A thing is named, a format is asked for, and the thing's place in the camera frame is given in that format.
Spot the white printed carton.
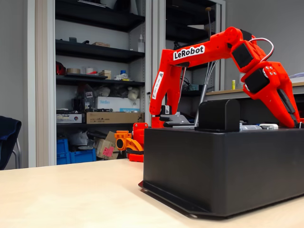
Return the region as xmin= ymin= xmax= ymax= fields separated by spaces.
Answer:
xmin=56 ymin=113 xmax=83 ymax=124

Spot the long brown cardboard box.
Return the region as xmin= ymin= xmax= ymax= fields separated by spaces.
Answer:
xmin=86 ymin=112 xmax=145 ymax=124

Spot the black machine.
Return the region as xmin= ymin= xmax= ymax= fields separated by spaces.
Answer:
xmin=72 ymin=83 xmax=96 ymax=112

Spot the silver metal hinge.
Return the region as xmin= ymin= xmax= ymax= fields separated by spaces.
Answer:
xmin=239 ymin=123 xmax=263 ymax=132

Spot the metal chair frame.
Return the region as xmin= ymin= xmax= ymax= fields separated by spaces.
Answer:
xmin=11 ymin=138 xmax=23 ymax=169

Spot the white plastic latch handle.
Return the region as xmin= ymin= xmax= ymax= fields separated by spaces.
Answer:
xmin=259 ymin=123 xmax=279 ymax=131

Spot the metal coat stand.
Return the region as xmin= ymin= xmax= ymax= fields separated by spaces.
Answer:
xmin=194 ymin=7 xmax=219 ymax=126

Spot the wooden office desk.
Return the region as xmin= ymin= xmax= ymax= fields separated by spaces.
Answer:
xmin=205 ymin=82 xmax=304 ymax=130

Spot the cardboard box pink label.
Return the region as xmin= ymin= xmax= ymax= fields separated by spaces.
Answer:
xmin=95 ymin=131 xmax=120 ymax=160

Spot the black tangled cable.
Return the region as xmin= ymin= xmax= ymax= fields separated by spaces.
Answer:
xmin=182 ymin=75 xmax=192 ymax=91

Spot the red rounded object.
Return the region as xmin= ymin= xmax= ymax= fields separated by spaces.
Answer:
xmin=56 ymin=61 xmax=67 ymax=76

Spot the black rounded post block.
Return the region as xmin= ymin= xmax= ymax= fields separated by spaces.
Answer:
xmin=194 ymin=99 xmax=240 ymax=133

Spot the small wooden box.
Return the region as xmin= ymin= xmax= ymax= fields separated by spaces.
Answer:
xmin=98 ymin=69 xmax=112 ymax=80

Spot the blue plastic crate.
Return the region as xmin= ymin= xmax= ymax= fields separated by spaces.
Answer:
xmin=68 ymin=149 xmax=97 ymax=164
xmin=56 ymin=139 xmax=71 ymax=165

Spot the red table clamp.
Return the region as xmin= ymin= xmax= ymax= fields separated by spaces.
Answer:
xmin=128 ymin=153 xmax=145 ymax=163

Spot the grey metal shelf cabinet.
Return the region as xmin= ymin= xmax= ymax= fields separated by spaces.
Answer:
xmin=152 ymin=0 xmax=226 ymax=129
xmin=28 ymin=0 xmax=152 ymax=167

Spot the white Weller box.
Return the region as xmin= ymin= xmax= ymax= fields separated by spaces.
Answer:
xmin=95 ymin=96 xmax=140 ymax=113

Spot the white servo cable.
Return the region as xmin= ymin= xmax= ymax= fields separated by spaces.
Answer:
xmin=248 ymin=37 xmax=275 ymax=62

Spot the black task board box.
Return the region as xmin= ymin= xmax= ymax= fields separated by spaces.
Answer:
xmin=138 ymin=127 xmax=304 ymax=219

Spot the white crumpled bag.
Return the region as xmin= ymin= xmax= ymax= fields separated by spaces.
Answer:
xmin=127 ymin=86 xmax=141 ymax=101
xmin=94 ymin=86 xmax=111 ymax=97

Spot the white paper stack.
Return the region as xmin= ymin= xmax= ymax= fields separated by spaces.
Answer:
xmin=288 ymin=72 xmax=304 ymax=84

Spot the black probe bracket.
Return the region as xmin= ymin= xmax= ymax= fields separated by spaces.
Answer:
xmin=159 ymin=114 xmax=196 ymax=129

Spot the orange table clamp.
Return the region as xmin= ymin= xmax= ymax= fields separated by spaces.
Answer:
xmin=114 ymin=130 xmax=145 ymax=152

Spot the dark office chair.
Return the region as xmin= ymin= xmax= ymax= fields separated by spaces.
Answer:
xmin=0 ymin=115 xmax=22 ymax=171

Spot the white crumpled cloth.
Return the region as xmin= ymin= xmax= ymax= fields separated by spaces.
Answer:
xmin=114 ymin=73 xmax=130 ymax=82

